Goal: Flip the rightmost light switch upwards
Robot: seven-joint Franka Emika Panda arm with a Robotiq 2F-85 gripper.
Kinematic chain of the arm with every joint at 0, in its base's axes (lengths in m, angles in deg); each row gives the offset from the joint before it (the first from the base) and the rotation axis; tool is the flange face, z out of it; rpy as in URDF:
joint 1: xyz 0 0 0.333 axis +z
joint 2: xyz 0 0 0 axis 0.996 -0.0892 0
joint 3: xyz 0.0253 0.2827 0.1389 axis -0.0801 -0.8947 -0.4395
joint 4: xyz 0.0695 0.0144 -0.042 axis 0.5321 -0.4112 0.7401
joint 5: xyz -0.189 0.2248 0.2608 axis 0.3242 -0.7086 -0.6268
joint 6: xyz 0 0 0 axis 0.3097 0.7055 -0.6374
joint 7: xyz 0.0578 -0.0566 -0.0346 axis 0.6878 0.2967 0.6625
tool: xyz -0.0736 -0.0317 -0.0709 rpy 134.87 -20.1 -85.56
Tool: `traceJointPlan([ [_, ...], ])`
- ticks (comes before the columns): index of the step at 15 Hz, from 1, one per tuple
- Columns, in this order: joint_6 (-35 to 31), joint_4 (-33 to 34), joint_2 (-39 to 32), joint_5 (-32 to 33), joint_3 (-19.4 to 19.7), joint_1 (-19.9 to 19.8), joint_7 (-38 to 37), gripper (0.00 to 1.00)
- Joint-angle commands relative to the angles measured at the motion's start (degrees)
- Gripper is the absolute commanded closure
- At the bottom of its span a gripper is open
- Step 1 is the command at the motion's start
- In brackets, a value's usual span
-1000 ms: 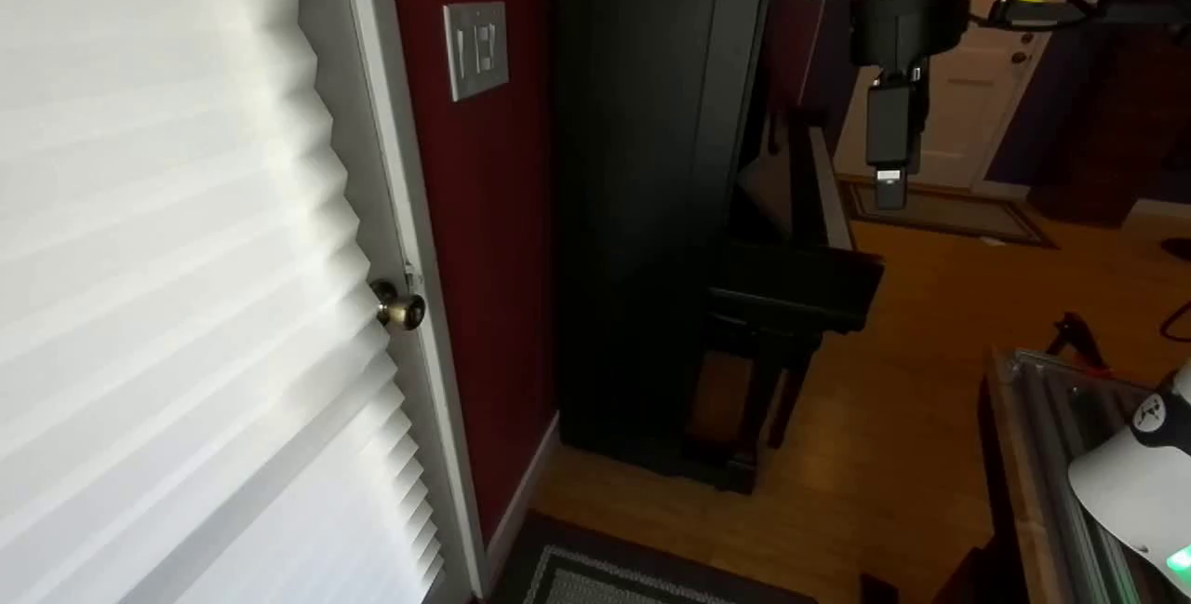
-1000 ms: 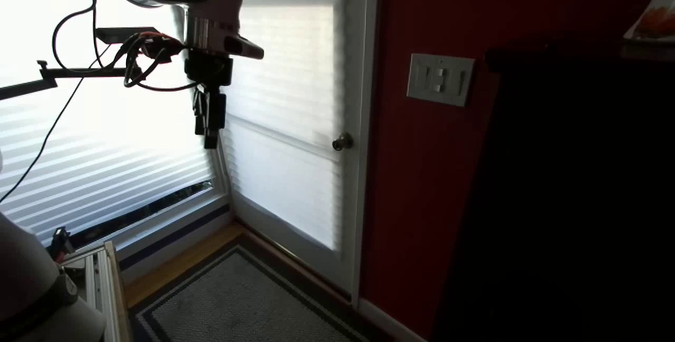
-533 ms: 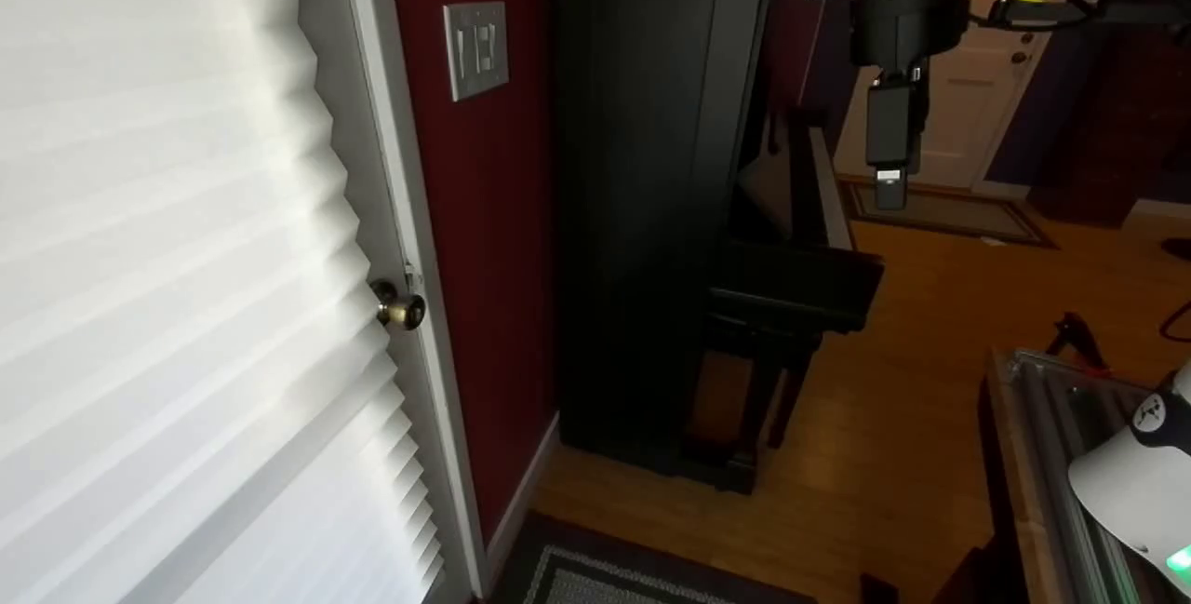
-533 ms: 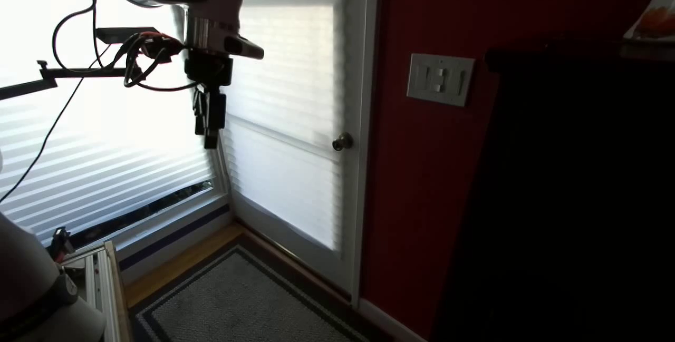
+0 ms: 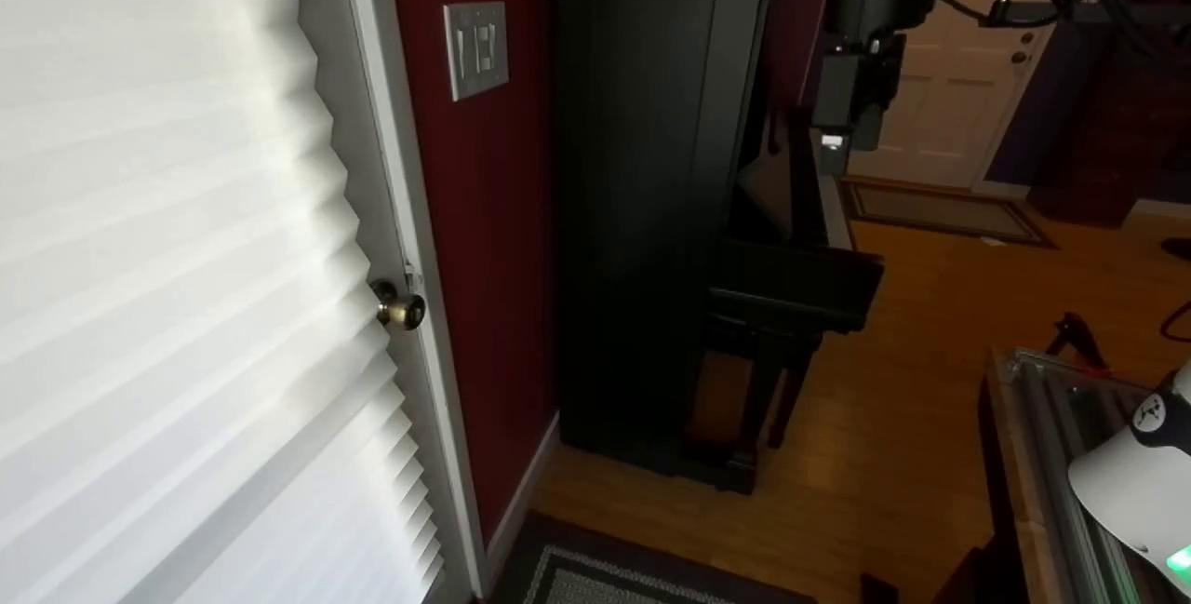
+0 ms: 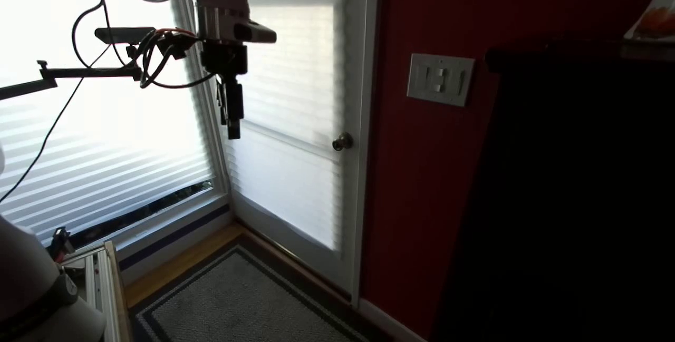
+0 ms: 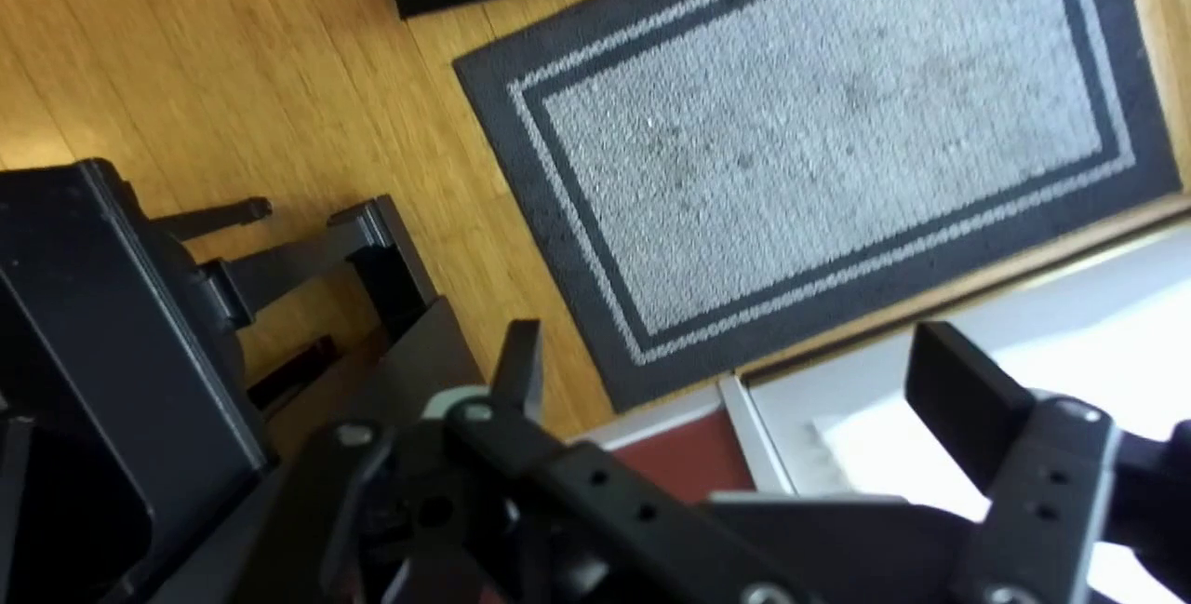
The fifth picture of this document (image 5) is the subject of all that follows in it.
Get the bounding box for white light switch plate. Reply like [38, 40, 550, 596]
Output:
[443, 0, 511, 103]

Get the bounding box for brass door knob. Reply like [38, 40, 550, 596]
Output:
[369, 278, 428, 333]

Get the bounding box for black upright piano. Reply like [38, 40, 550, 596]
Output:
[547, 0, 887, 496]

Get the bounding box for white panelled door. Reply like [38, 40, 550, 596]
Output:
[845, 0, 1059, 192]

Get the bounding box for brown bordered door mat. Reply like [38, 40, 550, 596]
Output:
[837, 176, 1059, 250]

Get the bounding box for dark braided rug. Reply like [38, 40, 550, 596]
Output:
[488, 510, 822, 604]

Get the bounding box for red cable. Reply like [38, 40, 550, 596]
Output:
[1158, 300, 1191, 344]

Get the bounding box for white pleated blind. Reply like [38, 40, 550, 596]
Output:
[0, 0, 446, 604]

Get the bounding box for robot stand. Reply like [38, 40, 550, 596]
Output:
[930, 346, 1191, 604]

